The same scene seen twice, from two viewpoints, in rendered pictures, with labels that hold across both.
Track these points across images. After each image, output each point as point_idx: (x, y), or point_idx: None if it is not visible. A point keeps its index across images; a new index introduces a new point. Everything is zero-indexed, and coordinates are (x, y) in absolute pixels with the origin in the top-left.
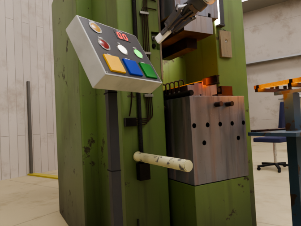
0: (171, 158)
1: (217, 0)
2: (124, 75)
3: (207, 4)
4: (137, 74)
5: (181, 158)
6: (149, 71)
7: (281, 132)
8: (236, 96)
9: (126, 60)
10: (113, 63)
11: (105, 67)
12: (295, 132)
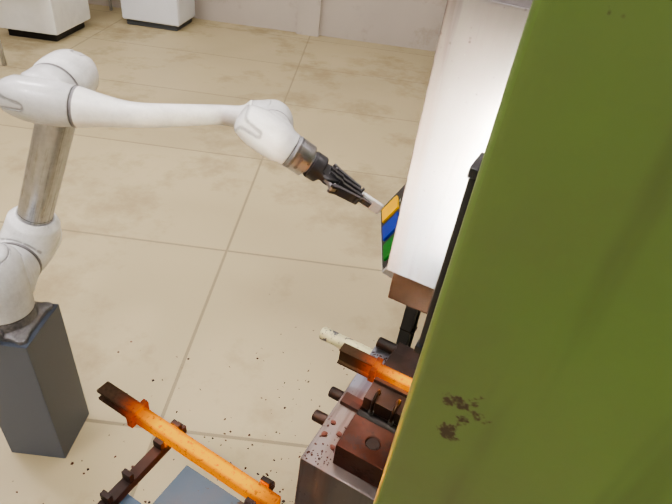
0: (351, 340)
1: (399, 212)
2: (381, 224)
3: (304, 173)
4: (382, 233)
5: (334, 334)
6: (389, 246)
7: (213, 485)
8: (315, 436)
9: (395, 215)
10: (388, 207)
11: (385, 205)
12: (184, 489)
